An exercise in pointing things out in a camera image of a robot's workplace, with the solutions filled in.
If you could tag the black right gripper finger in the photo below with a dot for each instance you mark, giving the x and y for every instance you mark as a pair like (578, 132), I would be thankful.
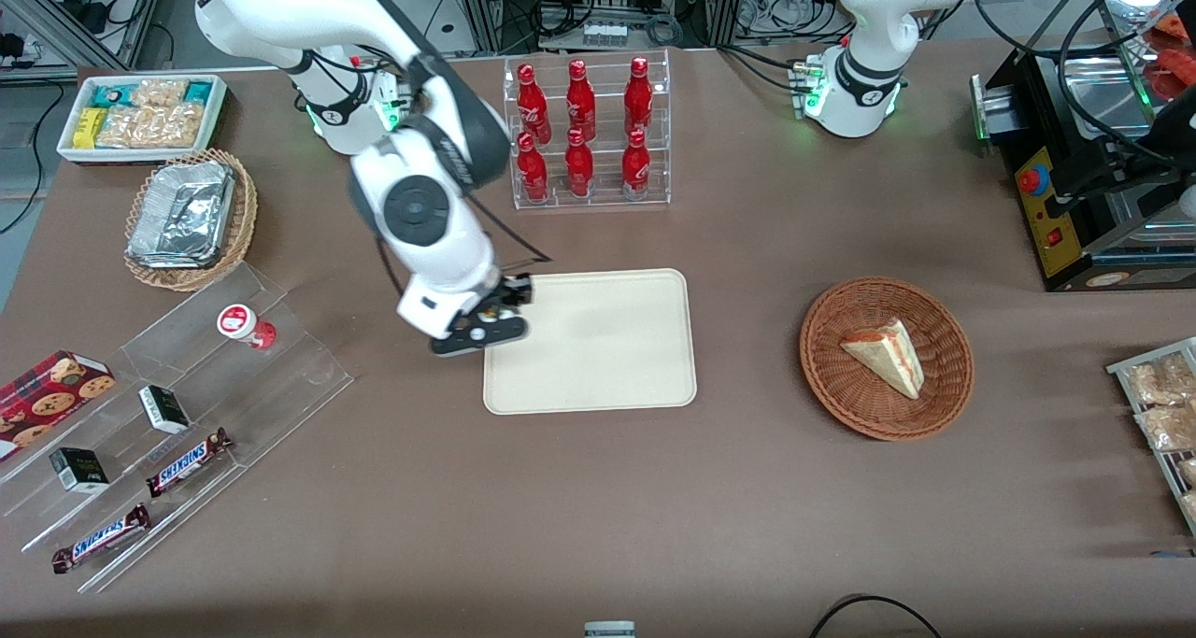
(519, 283)
(521, 297)

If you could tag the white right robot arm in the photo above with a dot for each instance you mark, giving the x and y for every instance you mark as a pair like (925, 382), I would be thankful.
(420, 208)

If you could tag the beige plastic tray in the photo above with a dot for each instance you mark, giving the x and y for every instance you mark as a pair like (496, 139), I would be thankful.
(598, 341)

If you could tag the white snack tray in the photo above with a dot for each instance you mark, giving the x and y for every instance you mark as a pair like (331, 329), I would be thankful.
(217, 120)

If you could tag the red cola bottle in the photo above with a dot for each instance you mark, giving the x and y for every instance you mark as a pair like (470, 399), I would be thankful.
(533, 173)
(533, 106)
(638, 98)
(635, 169)
(581, 101)
(578, 169)

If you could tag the clear acrylic bottle rack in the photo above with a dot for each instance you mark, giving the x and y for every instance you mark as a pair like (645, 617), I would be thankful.
(603, 194)

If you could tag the clear acrylic stepped stand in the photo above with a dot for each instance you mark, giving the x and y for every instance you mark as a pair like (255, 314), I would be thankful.
(280, 376)

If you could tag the light wicker basket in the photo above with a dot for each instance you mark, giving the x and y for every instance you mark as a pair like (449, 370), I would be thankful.
(245, 218)

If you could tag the white power strip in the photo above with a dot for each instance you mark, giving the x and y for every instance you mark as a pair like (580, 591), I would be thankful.
(605, 33)

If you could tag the stacked aluminium foil trays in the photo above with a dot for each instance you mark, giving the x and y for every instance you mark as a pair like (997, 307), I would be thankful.
(182, 213)

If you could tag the round brown wicker basket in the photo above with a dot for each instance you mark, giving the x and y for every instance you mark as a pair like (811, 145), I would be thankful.
(841, 386)

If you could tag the small grey device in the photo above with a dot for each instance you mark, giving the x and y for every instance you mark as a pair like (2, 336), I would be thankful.
(609, 630)

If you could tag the small black box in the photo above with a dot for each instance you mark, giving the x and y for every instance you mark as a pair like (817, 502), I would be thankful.
(164, 410)
(78, 471)

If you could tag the snickers chocolate bar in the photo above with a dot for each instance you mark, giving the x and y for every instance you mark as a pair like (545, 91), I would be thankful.
(101, 538)
(187, 462)

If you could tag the teal snack pack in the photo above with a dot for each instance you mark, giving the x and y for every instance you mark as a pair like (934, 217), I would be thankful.
(110, 96)
(197, 92)

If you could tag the wrapped triangle sandwich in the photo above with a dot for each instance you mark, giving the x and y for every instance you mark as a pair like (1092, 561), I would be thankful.
(888, 356)

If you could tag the large clear cracker bag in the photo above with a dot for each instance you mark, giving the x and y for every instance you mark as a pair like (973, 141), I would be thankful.
(149, 126)

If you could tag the small clear cracker bag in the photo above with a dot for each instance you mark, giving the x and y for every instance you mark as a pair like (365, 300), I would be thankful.
(159, 92)

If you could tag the yellow snack pack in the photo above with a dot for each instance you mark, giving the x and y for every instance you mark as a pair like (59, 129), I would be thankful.
(89, 127)

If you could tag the red cookie box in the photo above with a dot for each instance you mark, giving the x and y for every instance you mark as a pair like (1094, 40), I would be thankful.
(47, 395)

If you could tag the black metal oven machine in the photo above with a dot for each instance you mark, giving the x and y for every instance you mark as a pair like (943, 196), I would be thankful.
(1046, 106)

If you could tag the clear bag of crackers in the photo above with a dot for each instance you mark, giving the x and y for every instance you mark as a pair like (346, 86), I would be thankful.
(1159, 381)
(1168, 428)

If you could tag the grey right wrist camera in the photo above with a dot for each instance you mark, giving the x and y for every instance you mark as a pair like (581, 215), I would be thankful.
(481, 336)

